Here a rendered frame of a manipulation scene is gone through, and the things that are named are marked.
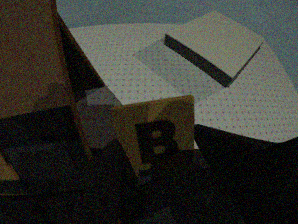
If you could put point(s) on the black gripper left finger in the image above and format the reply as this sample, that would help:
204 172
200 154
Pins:
90 196

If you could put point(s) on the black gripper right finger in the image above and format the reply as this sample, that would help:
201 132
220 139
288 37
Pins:
256 174

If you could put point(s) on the brown letter tile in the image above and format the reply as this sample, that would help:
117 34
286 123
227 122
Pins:
155 136
6 171

